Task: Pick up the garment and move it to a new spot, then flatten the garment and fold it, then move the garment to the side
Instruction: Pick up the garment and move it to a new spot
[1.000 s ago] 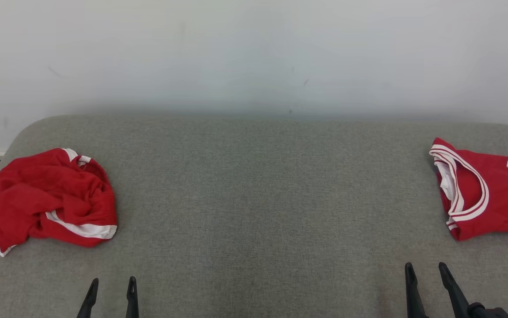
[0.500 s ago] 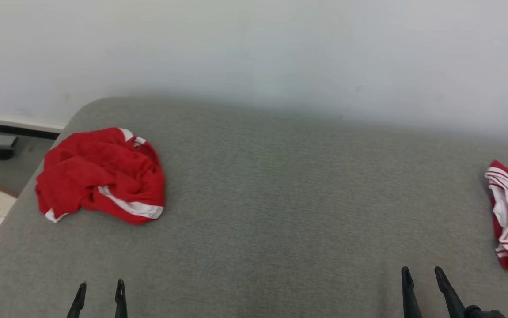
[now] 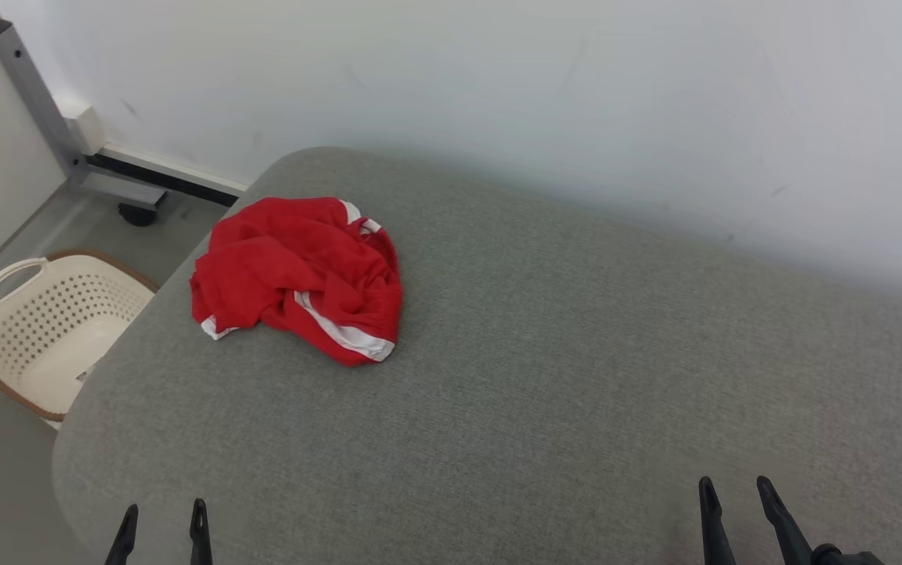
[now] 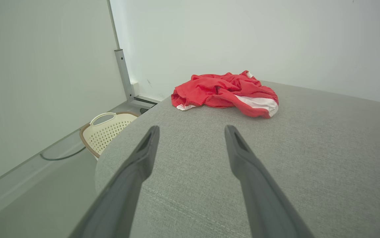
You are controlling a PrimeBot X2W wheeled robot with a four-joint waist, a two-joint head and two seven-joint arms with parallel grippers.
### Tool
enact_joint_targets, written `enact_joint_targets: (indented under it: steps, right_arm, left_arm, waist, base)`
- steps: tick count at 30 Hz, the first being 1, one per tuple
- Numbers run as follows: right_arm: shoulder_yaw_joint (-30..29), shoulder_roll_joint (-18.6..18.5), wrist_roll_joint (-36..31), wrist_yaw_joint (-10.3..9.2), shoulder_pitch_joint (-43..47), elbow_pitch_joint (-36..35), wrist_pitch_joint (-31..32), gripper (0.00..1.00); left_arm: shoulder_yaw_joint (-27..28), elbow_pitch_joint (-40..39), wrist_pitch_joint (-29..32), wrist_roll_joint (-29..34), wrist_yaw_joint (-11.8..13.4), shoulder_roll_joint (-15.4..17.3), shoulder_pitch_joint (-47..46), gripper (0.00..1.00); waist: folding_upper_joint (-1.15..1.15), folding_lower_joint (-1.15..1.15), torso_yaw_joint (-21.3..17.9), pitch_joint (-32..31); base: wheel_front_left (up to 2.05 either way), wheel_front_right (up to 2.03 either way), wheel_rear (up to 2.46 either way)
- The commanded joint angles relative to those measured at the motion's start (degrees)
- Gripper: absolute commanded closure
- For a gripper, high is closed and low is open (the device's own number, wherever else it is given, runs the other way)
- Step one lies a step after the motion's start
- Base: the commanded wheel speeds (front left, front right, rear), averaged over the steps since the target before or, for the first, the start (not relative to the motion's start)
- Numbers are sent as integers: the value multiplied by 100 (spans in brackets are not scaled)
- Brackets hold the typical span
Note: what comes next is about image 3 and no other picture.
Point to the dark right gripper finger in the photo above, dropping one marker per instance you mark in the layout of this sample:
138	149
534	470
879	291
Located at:
716	534
787	534

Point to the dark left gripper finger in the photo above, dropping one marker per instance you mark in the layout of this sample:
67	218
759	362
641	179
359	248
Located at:
125	537
200	537

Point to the red shorts white stripe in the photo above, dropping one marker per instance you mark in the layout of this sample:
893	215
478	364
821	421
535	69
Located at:
294	267

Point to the cream plastic laundry basket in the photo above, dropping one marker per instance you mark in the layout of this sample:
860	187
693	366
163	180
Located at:
51	345

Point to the black caster wheel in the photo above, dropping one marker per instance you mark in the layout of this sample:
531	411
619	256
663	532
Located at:
138	215

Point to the black baseboard strip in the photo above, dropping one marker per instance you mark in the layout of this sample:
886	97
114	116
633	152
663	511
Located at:
169	181

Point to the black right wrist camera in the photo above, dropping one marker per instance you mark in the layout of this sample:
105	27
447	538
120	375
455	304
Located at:
851	559

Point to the grey metal frame leg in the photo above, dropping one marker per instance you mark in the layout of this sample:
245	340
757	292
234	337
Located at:
35	94

